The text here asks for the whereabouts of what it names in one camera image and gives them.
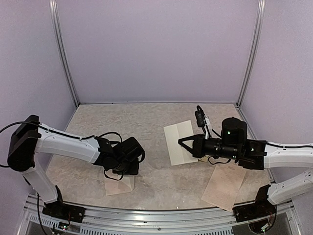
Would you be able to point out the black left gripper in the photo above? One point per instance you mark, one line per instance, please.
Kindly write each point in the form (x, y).
(125, 167)

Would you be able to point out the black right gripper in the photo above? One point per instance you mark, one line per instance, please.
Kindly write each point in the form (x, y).
(198, 146)

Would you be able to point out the pink envelope with flap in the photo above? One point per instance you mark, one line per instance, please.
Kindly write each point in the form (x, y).
(114, 187)

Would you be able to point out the cream letter paper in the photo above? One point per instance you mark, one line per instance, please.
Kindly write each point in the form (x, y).
(179, 155)

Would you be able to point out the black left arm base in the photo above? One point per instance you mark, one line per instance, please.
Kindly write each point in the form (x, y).
(61, 210)

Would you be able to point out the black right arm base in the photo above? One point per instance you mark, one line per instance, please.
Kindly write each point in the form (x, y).
(259, 208)

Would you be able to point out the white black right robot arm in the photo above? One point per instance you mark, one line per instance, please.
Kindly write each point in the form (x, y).
(234, 144)

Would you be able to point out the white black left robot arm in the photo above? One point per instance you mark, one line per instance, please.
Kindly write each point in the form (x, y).
(31, 136)

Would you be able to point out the brown round sticker sheet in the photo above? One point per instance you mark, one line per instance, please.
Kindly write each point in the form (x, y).
(204, 159)

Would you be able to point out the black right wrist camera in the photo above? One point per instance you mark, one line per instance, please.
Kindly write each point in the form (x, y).
(199, 114)

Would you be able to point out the aluminium front rail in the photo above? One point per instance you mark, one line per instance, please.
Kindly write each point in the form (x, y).
(136, 214)

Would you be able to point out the aluminium frame post right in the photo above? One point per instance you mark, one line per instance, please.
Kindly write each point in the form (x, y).
(253, 51)

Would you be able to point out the aluminium frame post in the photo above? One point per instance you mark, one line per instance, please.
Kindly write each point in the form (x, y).
(253, 51)
(62, 52)

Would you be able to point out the aluminium frame post left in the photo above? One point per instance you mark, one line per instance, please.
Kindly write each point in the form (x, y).
(62, 52)

